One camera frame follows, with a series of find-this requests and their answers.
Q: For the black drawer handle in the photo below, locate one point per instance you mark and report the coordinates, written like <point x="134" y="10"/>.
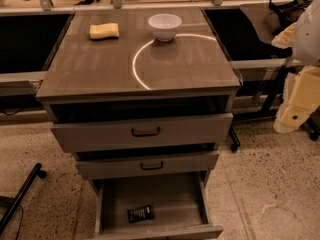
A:
<point x="135" y="132"/>
<point x="150" y="167"/>

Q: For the white bowl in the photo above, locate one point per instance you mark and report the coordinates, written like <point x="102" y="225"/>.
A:
<point x="164" y="27"/>

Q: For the black top drawer handle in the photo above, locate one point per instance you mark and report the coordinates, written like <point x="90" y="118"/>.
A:
<point x="135" y="132"/>

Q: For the bottom grey drawer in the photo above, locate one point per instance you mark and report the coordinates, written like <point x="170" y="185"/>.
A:
<point x="180" y="209"/>

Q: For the black rxbar chocolate wrapper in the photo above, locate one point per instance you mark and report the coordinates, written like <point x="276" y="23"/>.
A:
<point x="140" y="214"/>

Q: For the black stand leg with wheel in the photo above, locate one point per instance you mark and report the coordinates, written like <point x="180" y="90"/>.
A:
<point x="12" y="204"/>

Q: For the black middle drawer handle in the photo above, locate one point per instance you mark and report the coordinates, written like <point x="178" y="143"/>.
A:
<point x="150" y="167"/>

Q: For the black rolling side table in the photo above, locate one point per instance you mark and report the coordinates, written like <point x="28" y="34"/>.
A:
<point x="278" y="80"/>

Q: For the black vr headset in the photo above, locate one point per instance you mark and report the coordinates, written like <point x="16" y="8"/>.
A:
<point x="288" y="13"/>

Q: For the yellow sponge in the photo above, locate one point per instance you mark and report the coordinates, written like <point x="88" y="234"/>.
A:
<point x="102" y="31"/>

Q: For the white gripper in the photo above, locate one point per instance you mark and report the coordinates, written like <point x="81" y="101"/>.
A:
<point x="308" y="39"/>

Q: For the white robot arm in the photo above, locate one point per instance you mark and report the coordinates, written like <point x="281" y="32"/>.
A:
<point x="306" y="42"/>

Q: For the grey drawer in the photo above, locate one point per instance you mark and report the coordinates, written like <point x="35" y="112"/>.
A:
<point x="113" y="135"/>
<point x="130" y="167"/>
<point x="180" y="209"/>

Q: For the grey drawer cabinet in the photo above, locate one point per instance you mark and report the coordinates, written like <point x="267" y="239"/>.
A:
<point x="136" y="76"/>

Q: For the top grey drawer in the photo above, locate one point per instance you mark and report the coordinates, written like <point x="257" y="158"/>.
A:
<point x="113" y="135"/>

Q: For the middle grey drawer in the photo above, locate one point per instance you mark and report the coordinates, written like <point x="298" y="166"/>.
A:
<point x="130" y="167"/>

